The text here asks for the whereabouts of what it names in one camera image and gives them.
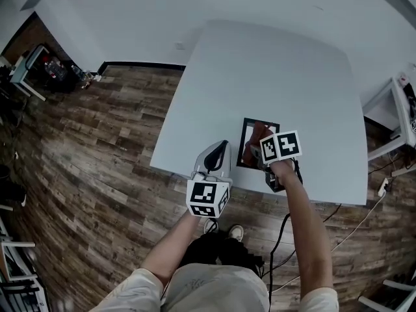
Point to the person's black trousers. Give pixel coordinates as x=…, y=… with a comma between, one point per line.
x=208, y=249

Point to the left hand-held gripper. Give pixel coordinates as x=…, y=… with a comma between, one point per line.
x=208, y=193

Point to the clear plastic bottles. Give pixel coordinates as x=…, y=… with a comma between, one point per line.
x=53, y=68

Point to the person's right white shoe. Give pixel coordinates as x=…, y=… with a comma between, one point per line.
x=236, y=232

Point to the person's white shoe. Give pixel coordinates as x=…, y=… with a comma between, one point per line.
x=236, y=232
x=210, y=226

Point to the white desk with blue edge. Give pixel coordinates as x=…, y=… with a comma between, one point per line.
x=27, y=67

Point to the white chair frame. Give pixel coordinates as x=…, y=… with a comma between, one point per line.
x=390, y=296

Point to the black shoe with white sole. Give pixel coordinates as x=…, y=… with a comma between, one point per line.
x=13, y=193

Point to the reddish brown cloth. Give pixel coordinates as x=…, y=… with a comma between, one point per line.
x=256, y=135

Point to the person's beige shirt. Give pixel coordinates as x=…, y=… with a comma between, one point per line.
x=214, y=291

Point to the white metal rack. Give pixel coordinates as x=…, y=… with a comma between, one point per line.
x=19, y=271

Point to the white side table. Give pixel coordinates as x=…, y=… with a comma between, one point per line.
x=401, y=109

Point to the person's right forearm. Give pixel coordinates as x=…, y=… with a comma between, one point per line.
x=305, y=226

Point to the long white power strip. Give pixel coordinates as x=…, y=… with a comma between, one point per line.
x=404, y=171

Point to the person's left white shoe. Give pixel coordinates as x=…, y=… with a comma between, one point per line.
x=210, y=226

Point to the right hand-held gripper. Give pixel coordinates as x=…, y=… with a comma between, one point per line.
x=286, y=145

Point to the person's left forearm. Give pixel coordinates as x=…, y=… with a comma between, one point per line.
x=175, y=249

